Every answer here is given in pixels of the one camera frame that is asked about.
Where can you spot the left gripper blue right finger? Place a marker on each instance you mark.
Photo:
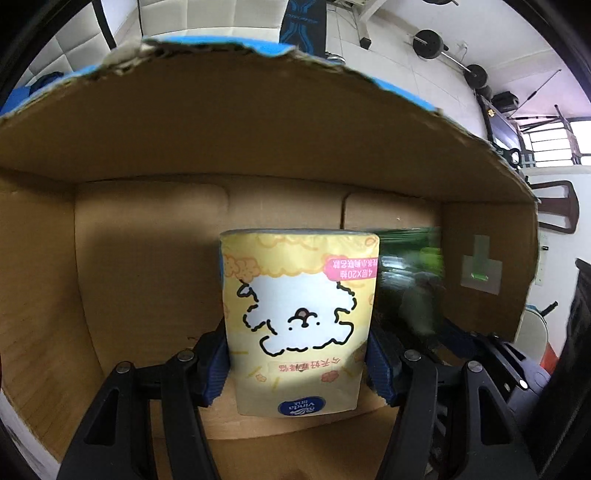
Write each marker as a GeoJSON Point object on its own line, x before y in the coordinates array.
{"type": "Point", "coordinates": [398, 374]}

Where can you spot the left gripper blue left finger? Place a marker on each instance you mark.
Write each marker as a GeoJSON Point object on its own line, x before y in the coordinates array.
{"type": "Point", "coordinates": [201, 371]}

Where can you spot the green snack bag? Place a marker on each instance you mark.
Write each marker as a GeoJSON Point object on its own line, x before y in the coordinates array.
{"type": "Point", "coordinates": [410, 285]}

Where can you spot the yellow tissue pack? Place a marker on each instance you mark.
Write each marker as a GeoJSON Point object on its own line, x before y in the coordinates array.
{"type": "Point", "coordinates": [297, 309]}

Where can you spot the grey shell office chair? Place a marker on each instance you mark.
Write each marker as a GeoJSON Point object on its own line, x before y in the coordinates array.
{"type": "Point", "coordinates": [532, 334]}

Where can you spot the dark wooden chair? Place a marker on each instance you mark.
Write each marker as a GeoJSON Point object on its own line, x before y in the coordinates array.
{"type": "Point", "coordinates": [566, 207]}

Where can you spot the open cardboard box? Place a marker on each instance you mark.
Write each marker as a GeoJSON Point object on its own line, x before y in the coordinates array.
{"type": "Point", "coordinates": [116, 184]}

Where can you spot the black speaker box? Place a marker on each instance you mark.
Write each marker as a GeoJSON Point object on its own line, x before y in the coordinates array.
{"type": "Point", "coordinates": [505, 102]}

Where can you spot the white padded chair right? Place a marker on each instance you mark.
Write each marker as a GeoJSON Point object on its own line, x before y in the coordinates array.
{"type": "Point", "coordinates": [254, 19]}

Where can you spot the white padded chair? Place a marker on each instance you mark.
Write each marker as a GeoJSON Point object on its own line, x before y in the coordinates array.
{"type": "Point", "coordinates": [254, 19]}
{"type": "Point", "coordinates": [83, 41]}

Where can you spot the floor barbell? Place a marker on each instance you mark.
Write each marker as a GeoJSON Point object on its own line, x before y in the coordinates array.
{"type": "Point", "coordinates": [429, 45]}

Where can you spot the white padded chair left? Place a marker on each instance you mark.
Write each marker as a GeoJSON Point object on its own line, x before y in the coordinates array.
{"type": "Point", "coordinates": [83, 41]}

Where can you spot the black blue bench pad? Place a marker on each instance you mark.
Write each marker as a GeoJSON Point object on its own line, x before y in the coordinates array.
{"type": "Point", "coordinates": [305, 26]}

